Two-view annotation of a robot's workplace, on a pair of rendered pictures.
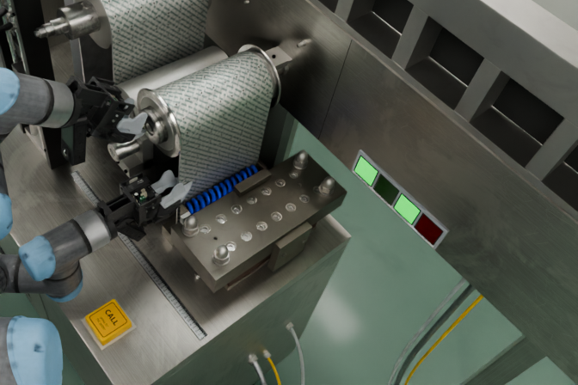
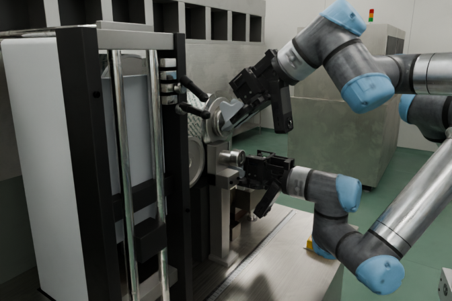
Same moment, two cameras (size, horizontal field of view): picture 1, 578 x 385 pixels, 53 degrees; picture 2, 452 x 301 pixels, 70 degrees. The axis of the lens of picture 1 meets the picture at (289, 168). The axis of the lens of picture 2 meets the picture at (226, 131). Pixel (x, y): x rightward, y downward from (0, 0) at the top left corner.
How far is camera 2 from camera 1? 1.46 m
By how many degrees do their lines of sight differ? 80
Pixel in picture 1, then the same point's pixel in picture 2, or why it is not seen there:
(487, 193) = (226, 63)
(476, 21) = not seen: outside the picture
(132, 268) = (272, 247)
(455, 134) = (211, 49)
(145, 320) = (305, 232)
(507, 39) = not seen: outside the picture
